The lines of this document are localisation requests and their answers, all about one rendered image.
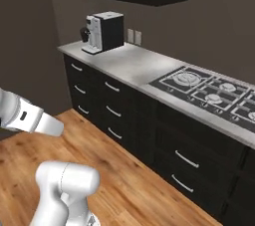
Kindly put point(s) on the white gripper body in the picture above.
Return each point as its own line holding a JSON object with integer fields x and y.
{"x": 50, "y": 126}

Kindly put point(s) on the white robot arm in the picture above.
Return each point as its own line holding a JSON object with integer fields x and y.
{"x": 66, "y": 183}

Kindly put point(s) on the black and white coffee machine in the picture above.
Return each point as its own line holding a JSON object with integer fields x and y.
{"x": 106, "y": 32}

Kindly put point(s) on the black gas hob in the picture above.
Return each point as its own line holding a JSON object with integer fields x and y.
{"x": 199, "y": 87}

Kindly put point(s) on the wide dark drawer front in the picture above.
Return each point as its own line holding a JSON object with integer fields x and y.
{"x": 205, "y": 160}
{"x": 199, "y": 191}

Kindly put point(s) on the white wall socket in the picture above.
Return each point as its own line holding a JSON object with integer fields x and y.
{"x": 137, "y": 38}
{"x": 130, "y": 36}

